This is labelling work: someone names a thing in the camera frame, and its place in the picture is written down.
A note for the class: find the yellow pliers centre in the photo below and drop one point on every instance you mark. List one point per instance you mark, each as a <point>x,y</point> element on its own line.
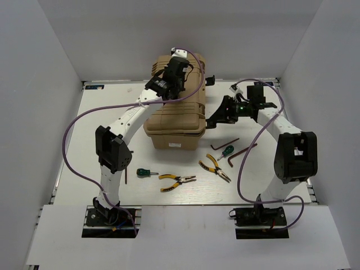
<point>179,180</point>

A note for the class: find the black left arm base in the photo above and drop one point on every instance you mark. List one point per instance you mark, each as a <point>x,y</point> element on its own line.
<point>117,226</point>

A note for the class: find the yellow pliers right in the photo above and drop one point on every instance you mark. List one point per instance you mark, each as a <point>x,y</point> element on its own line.
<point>215,169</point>

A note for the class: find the green stubby screwdriver right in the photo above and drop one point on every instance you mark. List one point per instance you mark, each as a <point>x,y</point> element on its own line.
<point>226,152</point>

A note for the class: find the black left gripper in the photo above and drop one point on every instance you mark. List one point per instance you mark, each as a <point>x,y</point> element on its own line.
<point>183,87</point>

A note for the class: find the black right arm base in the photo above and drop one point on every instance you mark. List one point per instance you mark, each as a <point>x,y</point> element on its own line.
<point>259,223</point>

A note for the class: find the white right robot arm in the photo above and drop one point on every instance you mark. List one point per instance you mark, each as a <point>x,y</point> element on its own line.
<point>295,158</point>

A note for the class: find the tan plastic toolbox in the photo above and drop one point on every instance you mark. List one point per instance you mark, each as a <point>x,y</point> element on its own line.
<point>179,125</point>

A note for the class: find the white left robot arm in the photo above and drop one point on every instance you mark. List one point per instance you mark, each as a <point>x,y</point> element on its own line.
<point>112,142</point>

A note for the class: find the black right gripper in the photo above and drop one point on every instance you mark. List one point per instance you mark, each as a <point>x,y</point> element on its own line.
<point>223,115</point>

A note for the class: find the dark hex key large right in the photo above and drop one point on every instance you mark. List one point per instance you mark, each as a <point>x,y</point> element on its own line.
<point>229,160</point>

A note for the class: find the yellow pliers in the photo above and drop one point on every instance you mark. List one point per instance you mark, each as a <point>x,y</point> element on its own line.
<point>215,169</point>
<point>179,180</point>

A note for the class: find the green stubby screwdriver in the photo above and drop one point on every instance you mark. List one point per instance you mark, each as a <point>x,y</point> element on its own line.
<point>226,152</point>
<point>141,172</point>

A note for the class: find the green stubby screwdriver left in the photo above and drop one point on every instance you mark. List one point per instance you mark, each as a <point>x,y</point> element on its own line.
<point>141,172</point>

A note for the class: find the dark hex key small right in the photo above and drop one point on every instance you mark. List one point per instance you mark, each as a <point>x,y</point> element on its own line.
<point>215,148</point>

